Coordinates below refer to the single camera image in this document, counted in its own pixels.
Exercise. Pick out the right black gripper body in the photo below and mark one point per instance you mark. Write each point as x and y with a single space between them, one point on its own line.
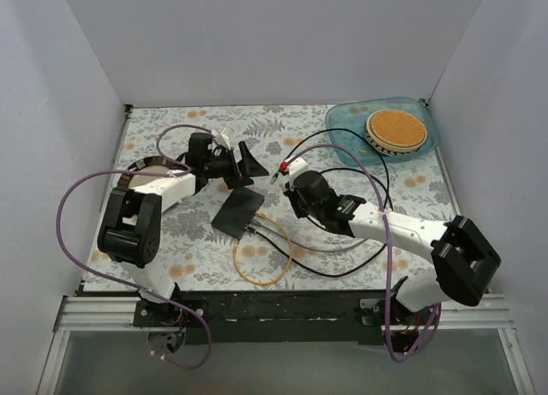
289 188

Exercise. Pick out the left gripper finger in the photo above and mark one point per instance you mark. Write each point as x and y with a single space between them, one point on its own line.
248 165
239 181

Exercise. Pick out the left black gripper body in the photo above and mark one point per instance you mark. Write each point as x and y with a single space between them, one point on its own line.
236 169

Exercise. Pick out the black network switch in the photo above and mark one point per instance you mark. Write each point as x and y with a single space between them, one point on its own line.
237 212

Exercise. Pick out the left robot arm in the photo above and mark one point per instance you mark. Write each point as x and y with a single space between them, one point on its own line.
131 226

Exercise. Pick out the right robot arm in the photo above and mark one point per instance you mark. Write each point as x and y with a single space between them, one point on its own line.
463 261

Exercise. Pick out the floral tablecloth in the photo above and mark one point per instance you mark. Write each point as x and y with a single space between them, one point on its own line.
285 253

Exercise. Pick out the black rimmed plate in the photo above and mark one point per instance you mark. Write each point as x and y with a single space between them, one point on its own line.
146 170

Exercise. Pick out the teal plastic tray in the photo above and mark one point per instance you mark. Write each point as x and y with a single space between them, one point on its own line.
346 122

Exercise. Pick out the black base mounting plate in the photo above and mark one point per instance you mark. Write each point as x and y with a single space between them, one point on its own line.
264 316

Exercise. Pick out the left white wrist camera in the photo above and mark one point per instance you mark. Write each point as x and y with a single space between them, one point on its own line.
221 141

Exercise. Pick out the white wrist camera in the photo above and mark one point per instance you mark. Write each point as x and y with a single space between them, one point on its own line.
292 170
221 141

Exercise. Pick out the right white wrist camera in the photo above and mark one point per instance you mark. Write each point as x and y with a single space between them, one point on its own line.
292 170

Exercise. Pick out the aluminium frame rail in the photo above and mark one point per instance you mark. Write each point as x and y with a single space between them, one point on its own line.
117 313

